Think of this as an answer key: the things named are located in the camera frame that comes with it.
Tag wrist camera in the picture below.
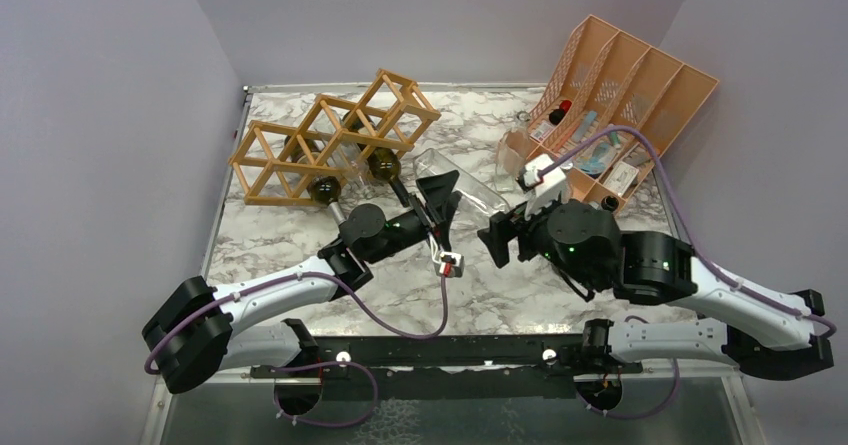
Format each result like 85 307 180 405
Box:
516 154 571 220
434 249 465 278

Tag red white small box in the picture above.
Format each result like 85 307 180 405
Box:
529 120 556 142

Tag light blue pen case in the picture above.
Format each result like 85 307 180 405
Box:
572 110 597 144

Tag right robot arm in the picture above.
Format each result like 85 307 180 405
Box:
478 200 834 381

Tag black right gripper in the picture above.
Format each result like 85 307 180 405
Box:
478 187 601 291

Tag red black small bottle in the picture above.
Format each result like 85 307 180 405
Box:
548 100 572 126

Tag green wine bottle silver neck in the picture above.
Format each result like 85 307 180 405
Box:
283 136 346 225

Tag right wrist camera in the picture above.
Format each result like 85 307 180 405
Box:
516 154 571 220

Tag white card package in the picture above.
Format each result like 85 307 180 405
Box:
603 161 640 196

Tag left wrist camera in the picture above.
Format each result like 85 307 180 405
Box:
434 249 465 278

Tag clear tall glass bottle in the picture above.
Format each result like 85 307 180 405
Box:
412 148 510 222

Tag green white glue tube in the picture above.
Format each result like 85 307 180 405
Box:
607 131 622 149

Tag clear square glass bottle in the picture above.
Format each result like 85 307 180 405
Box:
494 111 534 192

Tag blue tape dispenser pack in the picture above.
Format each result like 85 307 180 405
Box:
574 139 618 178

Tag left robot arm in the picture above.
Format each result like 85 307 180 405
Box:
142 170 462 394

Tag peach plastic file organizer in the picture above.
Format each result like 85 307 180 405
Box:
528 15 719 206

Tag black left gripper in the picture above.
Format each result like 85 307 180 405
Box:
366 171 462 265

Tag small clear glass jar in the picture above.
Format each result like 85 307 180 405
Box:
314 119 374 199

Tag wooden wine rack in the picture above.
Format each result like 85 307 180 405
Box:
229 68 441 207

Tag dark green wine bottle labelled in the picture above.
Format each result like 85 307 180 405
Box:
366 147 410 207

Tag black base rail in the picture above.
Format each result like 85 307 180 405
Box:
250 333 642 401

